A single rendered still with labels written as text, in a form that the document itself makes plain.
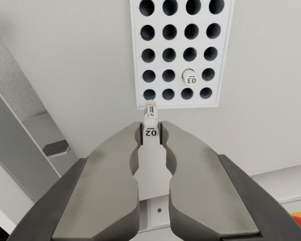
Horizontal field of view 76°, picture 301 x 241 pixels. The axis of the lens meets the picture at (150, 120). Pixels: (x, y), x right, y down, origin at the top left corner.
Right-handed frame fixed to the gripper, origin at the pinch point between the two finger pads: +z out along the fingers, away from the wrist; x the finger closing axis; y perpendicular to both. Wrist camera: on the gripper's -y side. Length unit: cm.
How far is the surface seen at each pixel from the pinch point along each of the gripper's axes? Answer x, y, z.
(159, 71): 1.0, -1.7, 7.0
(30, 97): -63, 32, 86
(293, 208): 19.2, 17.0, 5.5
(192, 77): 3.8, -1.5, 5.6
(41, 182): -9.3, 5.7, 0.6
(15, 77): -68, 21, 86
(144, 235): -1.3, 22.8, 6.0
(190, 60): 4.0, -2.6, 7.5
